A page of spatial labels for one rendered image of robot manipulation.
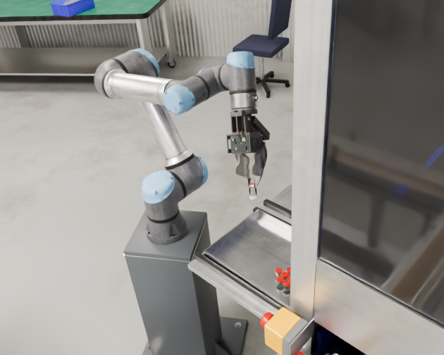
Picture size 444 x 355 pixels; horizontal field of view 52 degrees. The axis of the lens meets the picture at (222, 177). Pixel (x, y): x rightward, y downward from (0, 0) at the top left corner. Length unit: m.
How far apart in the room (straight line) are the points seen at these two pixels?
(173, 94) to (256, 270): 0.57
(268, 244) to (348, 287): 0.55
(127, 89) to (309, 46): 0.76
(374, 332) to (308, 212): 0.28
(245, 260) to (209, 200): 1.71
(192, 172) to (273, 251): 0.41
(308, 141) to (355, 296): 0.34
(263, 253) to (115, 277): 1.41
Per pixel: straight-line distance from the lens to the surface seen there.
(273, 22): 4.28
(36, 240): 3.15
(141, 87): 1.34
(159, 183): 1.55
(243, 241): 1.48
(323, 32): 0.72
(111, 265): 2.79
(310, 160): 0.83
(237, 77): 1.23
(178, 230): 1.64
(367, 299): 0.95
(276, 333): 1.07
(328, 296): 1.02
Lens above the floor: 1.90
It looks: 35 degrees down
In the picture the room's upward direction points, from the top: 5 degrees counter-clockwise
